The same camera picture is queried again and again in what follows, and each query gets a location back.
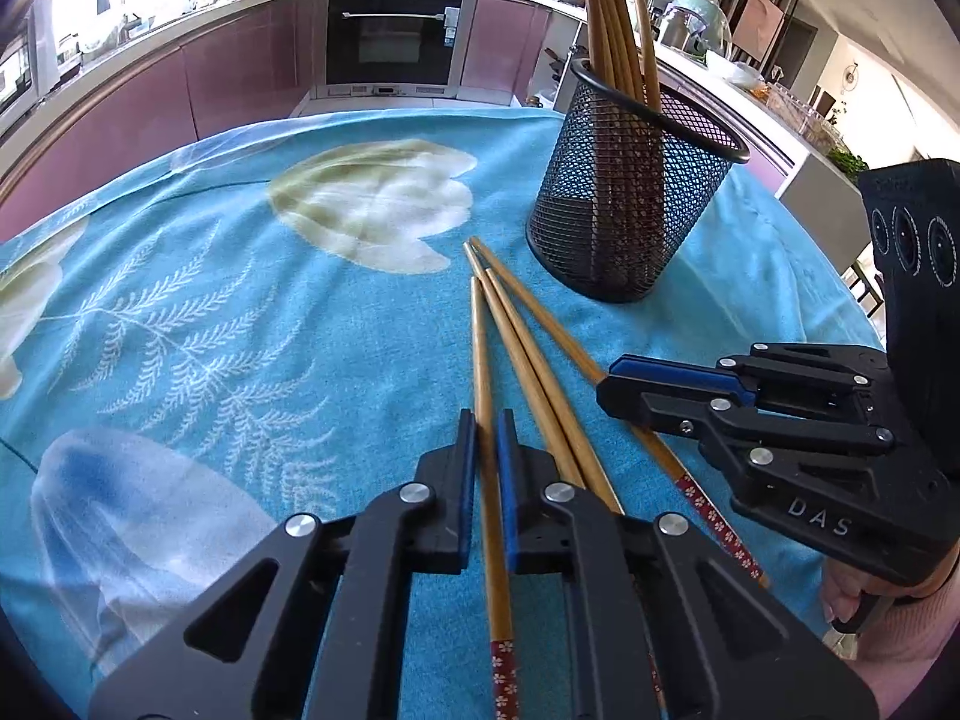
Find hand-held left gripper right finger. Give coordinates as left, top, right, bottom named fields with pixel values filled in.
left=495, top=409, right=880, bottom=720

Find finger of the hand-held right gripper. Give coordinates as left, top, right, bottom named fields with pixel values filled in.
left=596, top=375, right=901, bottom=496
left=607, top=343, right=893, bottom=421

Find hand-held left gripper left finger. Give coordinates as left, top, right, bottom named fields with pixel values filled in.
left=88, top=409, right=481, bottom=720

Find red-ended wooden chopstick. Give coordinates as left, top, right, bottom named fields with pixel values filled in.
left=482, top=265, right=625, bottom=517
left=463, top=240, right=590, bottom=492
left=470, top=277, right=522, bottom=720
left=470, top=236, right=772, bottom=590

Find black mesh utensil holder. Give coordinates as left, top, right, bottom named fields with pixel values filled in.
left=525, top=58, right=751, bottom=305

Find bunch of wooden chopsticks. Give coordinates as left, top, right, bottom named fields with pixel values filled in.
left=574, top=0, right=665, bottom=113

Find person's right forearm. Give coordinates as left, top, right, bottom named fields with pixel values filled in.
left=847, top=540, right=960, bottom=720

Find person's right hand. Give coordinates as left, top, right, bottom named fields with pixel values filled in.
left=820, top=562, right=871, bottom=661

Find green leafy vegetables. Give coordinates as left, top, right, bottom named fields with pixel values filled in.
left=825, top=146, right=871, bottom=181

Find clear plastic food box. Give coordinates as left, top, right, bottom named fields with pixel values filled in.
left=765, top=82, right=833, bottom=136

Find blue floral tablecloth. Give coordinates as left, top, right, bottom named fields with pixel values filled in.
left=0, top=106, right=893, bottom=720

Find white bowl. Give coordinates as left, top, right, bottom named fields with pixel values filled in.
left=705, top=52, right=762, bottom=87

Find pink base cabinets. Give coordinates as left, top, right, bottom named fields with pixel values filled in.
left=0, top=0, right=327, bottom=241
left=457, top=0, right=586, bottom=102

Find black built-in oven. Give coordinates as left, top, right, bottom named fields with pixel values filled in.
left=324, top=0, right=481, bottom=98

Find framed wall picture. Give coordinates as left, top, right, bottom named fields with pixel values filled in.
left=739, top=0, right=792, bottom=61

